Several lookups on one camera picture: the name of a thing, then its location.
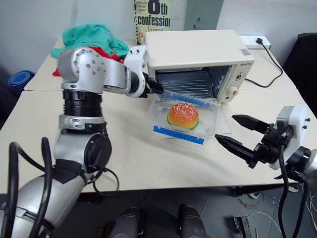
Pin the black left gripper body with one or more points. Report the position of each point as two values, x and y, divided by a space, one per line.
149 83

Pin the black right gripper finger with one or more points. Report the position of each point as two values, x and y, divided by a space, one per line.
248 122
235 146

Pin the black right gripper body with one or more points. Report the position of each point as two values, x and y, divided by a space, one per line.
271 146

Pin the clear food container blue clips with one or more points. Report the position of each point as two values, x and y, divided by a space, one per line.
161 111

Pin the white toaster oven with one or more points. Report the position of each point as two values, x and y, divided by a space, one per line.
195 49

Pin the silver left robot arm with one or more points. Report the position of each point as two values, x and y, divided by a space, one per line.
84 72

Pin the toy hamburger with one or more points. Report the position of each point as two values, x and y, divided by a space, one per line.
183 114

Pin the red cloth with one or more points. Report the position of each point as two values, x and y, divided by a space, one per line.
97 49

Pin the paperback book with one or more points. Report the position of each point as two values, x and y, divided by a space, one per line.
152 17

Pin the black chair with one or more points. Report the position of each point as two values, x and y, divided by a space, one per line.
303 64

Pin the black floor block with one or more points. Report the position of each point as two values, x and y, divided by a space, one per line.
244 226

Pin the green cloth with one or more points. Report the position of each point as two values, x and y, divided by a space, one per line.
84 34

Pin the white power strip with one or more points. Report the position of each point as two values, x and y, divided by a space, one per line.
251 41

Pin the grey metal panel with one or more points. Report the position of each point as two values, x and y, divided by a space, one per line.
201 15

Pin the dark rounded shape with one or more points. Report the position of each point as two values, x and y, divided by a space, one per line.
127 223
192 221

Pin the blue rolled mat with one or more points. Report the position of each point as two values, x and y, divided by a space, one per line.
19 79

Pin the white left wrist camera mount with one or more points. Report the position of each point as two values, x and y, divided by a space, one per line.
135 58

